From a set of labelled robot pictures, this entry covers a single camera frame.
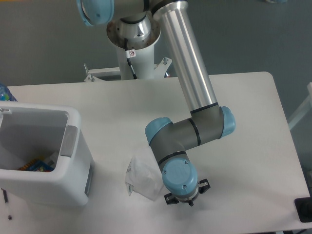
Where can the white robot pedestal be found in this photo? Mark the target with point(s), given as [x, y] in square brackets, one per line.
[134, 39]

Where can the black device at table edge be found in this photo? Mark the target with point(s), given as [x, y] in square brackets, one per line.
[304, 209]

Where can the white trash can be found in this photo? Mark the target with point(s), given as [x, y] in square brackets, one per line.
[28, 131]

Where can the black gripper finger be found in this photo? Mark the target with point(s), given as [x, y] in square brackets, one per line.
[203, 186]
[170, 199]

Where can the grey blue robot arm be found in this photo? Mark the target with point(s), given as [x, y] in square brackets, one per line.
[170, 141]

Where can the blue bottle at table edge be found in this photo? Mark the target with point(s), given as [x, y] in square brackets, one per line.
[5, 94]

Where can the white frame right side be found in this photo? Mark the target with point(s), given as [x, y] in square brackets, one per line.
[302, 109]

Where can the black pen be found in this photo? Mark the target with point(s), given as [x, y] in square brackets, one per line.
[6, 202]

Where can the colourful snack bag in bin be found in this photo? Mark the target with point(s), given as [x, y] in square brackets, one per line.
[36, 165]

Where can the clear plastic wrapper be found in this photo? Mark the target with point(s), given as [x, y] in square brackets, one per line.
[144, 177]

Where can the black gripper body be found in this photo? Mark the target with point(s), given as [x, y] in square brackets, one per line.
[189, 200]

